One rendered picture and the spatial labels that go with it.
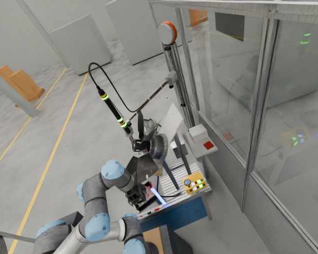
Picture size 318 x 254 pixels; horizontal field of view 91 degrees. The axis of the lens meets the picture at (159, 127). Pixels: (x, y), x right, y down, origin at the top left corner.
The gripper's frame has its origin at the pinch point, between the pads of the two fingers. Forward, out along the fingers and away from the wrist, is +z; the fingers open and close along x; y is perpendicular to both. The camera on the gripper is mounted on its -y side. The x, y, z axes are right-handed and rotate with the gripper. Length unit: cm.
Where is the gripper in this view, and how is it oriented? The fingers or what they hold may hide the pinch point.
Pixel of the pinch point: (143, 196)
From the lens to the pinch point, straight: 92.5
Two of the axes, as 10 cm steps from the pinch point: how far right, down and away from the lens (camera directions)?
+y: 2.7, 6.1, -7.4
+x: 9.1, -4.1, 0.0
